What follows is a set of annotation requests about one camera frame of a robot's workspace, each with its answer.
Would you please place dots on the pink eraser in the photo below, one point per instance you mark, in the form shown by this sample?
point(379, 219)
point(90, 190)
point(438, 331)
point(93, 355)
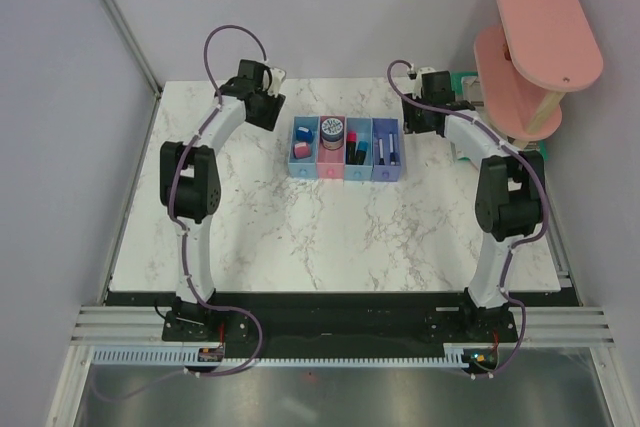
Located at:
point(302, 150)

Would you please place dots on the blue cap whiteboard marker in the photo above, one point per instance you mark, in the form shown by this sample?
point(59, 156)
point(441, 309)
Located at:
point(393, 161)

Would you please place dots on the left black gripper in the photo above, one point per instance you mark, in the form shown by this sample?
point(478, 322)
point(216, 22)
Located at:
point(275, 105)

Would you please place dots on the blue cap black highlighter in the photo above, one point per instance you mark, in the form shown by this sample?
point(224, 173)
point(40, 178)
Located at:
point(361, 153)

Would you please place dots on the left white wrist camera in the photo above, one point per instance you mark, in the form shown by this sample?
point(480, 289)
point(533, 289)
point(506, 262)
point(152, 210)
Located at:
point(273, 79)

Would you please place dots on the small blue item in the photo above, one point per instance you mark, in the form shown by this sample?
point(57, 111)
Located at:
point(304, 134)

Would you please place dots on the pink cap black highlighter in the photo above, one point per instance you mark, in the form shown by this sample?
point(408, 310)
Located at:
point(351, 145)

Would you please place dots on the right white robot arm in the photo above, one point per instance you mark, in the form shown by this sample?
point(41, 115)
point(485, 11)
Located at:
point(510, 206)

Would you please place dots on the green book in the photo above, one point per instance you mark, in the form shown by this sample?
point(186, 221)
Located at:
point(456, 86)

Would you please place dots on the blue round jar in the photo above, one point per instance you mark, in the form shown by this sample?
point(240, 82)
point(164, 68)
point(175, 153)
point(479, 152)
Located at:
point(332, 133)

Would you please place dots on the pink storage bin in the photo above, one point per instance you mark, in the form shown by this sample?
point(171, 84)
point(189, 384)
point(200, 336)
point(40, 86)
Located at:
point(330, 164)

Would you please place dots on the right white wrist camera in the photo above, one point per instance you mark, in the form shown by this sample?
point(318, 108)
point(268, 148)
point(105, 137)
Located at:
point(416, 75)

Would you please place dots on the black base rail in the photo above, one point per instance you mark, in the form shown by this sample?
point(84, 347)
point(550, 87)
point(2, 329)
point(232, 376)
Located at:
point(340, 325)

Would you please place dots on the pink two-tier wooden shelf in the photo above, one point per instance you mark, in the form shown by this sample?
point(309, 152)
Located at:
point(539, 51)

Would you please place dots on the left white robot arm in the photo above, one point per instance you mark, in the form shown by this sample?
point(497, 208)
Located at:
point(190, 186)

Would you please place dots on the black tip whiteboard marker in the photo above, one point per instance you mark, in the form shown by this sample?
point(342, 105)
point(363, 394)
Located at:
point(381, 152)

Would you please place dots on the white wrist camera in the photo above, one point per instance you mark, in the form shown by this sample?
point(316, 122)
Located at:
point(273, 79)
point(416, 75)

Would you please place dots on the white slotted cable duct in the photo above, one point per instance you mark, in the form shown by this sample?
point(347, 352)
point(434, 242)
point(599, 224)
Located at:
point(201, 357)

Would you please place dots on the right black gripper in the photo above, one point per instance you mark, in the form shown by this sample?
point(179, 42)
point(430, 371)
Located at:
point(409, 123)

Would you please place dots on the purple storage bin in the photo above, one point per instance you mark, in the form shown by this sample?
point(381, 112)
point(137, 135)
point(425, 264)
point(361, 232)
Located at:
point(386, 173)

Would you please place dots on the light blue storage bin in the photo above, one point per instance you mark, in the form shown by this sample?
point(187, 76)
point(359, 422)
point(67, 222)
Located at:
point(363, 128)

